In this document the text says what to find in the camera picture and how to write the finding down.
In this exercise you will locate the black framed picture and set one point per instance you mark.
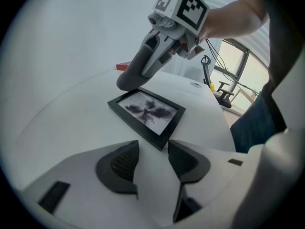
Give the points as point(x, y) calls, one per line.
point(147, 111)

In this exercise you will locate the grey wiping cloth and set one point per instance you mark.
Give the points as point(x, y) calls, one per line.
point(133, 73)

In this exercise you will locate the person's right forearm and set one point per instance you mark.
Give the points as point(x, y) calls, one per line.
point(233, 18)

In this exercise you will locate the white table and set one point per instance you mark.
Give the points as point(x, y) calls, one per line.
point(71, 118)

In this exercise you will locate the yellow bottle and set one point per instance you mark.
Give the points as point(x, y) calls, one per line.
point(211, 87)

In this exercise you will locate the person's black shirt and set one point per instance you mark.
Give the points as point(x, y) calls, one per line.
point(286, 44)

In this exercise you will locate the person's blue jeans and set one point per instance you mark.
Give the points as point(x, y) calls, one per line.
point(257, 125)

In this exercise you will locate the black office chair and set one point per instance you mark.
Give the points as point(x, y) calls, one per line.
point(225, 99)

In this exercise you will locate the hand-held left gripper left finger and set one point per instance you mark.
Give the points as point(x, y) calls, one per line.
point(78, 175)

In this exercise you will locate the window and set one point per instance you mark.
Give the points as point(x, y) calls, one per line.
point(245, 65)

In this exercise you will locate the red book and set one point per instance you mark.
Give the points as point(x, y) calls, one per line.
point(123, 65)

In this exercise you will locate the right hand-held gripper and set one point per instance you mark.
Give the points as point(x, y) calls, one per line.
point(186, 6)

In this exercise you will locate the person's right hand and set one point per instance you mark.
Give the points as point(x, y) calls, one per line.
point(179, 45)

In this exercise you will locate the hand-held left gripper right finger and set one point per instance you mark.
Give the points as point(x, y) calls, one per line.
point(221, 175)

